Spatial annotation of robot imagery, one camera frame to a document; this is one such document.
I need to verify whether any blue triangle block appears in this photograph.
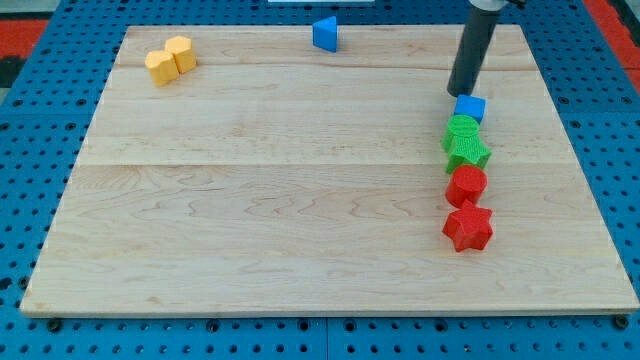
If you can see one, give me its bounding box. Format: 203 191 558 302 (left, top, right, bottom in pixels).
312 16 338 53

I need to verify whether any red star block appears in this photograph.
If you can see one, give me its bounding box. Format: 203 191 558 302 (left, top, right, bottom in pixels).
442 200 493 252

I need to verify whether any red cylinder block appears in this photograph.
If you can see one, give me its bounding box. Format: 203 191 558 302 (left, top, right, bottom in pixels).
445 165 488 208

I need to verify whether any green star block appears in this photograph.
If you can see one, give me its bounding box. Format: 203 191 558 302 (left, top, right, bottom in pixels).
445 136 492 174

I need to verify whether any blue cube block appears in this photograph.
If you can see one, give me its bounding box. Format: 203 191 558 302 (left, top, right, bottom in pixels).
453 94 486 124

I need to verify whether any green cylinder block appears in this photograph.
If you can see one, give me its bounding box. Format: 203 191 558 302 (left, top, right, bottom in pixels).
441 114 480 152

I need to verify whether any yellow hexagon block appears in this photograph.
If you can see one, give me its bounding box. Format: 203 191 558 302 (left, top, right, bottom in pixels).
165 36 197 73

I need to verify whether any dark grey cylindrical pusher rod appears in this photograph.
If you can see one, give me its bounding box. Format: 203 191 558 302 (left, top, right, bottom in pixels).
447 0 502 97

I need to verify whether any wooden board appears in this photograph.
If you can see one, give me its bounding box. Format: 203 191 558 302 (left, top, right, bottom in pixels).
21 25 639 318

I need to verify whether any yellow heart block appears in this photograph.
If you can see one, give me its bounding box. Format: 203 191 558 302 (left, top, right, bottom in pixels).
145 50 180 87

